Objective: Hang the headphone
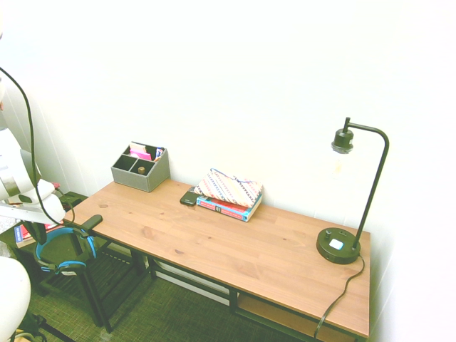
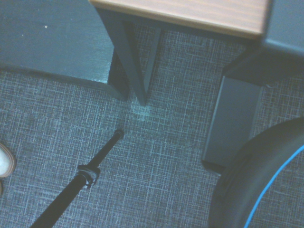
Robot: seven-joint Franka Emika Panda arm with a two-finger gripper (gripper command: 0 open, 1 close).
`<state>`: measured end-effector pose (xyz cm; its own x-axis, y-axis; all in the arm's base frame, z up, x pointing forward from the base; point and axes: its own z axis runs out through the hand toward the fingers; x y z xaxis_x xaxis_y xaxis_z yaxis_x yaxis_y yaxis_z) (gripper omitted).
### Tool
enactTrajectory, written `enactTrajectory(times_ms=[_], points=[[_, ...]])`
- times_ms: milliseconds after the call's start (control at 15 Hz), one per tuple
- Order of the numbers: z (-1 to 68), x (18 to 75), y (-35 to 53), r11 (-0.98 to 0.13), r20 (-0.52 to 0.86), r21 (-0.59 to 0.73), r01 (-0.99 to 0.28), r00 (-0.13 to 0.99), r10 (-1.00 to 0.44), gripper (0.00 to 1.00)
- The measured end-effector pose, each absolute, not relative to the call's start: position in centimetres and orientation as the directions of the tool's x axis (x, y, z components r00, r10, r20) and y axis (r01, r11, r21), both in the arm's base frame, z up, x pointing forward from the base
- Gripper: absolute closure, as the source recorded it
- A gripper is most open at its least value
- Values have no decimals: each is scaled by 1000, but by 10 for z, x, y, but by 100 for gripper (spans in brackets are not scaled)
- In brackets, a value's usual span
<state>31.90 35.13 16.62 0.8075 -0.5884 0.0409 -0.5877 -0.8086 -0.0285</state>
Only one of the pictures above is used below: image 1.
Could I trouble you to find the colourful patterned pouch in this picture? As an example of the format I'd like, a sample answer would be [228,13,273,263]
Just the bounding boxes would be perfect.
[192,167,264,212]

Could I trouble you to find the black side table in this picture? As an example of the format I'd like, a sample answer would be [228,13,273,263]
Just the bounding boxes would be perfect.
[0,191,150,299]

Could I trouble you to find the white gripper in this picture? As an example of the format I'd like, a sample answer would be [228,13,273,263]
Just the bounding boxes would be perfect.
[0,179,66,246]

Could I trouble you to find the black desk lamp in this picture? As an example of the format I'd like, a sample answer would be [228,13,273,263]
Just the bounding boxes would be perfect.
[316,116,390,265]

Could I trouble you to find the black headphone hanger clamp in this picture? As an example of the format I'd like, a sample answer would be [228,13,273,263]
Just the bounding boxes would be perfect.
[76,214,104,250]

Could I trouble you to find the pink sticky notes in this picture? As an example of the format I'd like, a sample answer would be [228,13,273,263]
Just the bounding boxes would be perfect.
[129,148,152,162]

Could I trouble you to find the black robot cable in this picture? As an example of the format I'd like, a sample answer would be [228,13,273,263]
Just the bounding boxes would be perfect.
[0,66,77,229]

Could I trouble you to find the black lamp cable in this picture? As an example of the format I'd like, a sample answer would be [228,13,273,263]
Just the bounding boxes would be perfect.
[313,253,366,340]

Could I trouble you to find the black smartphone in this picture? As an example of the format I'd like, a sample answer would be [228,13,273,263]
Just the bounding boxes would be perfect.
[179,190,199,207]

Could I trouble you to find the red blue book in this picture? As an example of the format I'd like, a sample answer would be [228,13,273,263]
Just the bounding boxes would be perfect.
[196,194,264,223]

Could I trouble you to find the wooden desk black frame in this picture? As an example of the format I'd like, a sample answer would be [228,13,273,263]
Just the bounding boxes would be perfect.
[73,177,372,342]

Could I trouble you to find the blue black headphones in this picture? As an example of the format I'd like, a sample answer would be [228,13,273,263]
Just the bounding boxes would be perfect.
[33,225,98,277]

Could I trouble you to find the grey fabric desk organizer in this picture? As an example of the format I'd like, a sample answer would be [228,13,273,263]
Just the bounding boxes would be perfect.
[110,141,170,194]

